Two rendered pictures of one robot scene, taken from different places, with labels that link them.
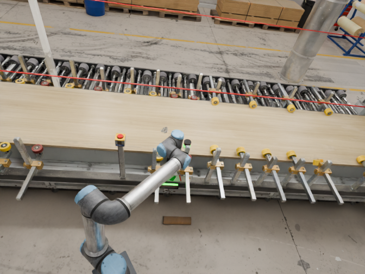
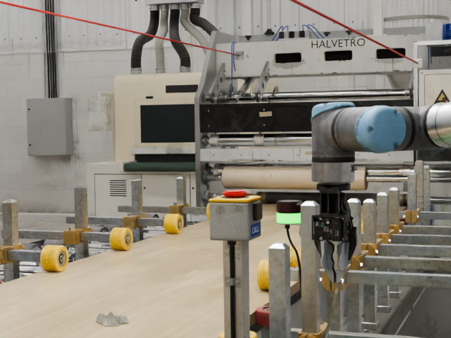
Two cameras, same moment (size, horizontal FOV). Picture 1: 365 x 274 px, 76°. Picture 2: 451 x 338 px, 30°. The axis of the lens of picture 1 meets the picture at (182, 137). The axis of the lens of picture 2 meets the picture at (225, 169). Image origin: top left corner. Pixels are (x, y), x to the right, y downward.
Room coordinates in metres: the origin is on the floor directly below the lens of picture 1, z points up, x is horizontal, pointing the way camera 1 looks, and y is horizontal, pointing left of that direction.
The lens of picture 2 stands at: (0.44, 1.68, 1.34)
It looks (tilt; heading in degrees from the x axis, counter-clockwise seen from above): 3 degrees down; 300
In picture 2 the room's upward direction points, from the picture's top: 1 degrees counter-clockwise
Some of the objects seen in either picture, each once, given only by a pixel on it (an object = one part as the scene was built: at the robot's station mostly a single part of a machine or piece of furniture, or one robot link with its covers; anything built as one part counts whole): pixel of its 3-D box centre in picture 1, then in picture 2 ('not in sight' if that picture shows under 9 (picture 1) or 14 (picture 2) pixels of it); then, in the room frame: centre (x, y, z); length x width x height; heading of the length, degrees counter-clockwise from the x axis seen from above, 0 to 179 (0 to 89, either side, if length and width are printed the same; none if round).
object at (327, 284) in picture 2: (215, 165); (336, 277); (1.27, -0.32, 0.95); 0.14 x 0.06 x 0.05; 100
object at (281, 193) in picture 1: (274, 174); (392, 248); (1.30, -0.84, 0.95); 0.50 x 0.04 x 0.04; 10
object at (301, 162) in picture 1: (290, 175); (382, 262); (1.40, -1.04, 0.87); 0.04 x 0.04 x 0.48; 10
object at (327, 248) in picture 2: not in sight; (325, 261); (1.14, 0.04, 1.05); 0.06 x 0.03 x 0.09; 100
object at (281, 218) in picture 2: not in sight; (289, 216); (1.27, -0.05, 1.13); 0.06 x 0.06 x 0.02
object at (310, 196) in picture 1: (301, 176); (403, 238); (1.34, -1.09, 0.95); 0.50 x 0.04 x 0.04; 10
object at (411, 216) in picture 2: not in sight; (413, 215); (1.53, -1.80, 0.95); 0.14 x 0.06 x 0.05; 100
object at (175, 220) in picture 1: (177, 220); not in sight; (1.14, -0.13, 0.04); 0.30 x 0.08 x 0.08; 100
